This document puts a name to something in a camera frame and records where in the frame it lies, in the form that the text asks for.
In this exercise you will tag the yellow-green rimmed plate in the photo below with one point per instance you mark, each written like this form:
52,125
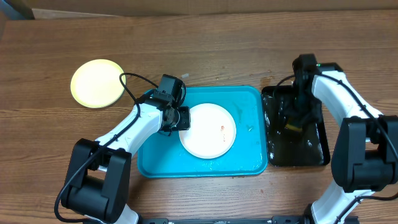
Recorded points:
96,83

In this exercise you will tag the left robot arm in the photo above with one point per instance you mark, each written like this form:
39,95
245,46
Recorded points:
96,187

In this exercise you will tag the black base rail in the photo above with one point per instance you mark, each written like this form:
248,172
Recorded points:
274,220

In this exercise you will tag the black rectangular water tray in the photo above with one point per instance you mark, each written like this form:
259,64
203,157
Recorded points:
286,147

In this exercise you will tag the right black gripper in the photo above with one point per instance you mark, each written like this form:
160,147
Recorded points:
300,113

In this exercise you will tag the white plate with red stain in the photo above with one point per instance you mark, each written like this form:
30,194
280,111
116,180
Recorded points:
212,131

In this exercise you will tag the blue plastic tray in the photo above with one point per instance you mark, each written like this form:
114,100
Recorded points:
163,155

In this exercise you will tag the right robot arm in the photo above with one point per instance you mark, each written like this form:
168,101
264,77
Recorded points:
364,160

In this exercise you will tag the green yellow sponge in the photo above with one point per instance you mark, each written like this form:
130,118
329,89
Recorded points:
294,127

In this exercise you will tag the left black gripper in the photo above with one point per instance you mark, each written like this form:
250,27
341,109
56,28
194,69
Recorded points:
185,124

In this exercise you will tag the small grey tape scrap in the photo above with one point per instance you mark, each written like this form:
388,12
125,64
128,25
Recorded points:
185,75

